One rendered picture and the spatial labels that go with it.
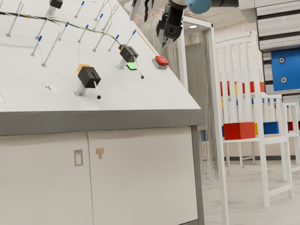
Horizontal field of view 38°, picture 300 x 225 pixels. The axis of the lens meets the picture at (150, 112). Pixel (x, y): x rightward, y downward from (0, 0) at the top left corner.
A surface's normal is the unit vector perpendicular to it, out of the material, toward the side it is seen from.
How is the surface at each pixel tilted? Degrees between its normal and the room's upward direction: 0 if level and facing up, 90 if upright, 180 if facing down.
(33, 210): 90
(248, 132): 90
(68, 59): 51
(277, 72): 90
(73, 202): 90
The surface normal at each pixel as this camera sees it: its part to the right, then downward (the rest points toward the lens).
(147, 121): 0.70, -0.08
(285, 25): -0.37, -0.02
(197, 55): -0.66, 0.01
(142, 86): 0.50, -0.70
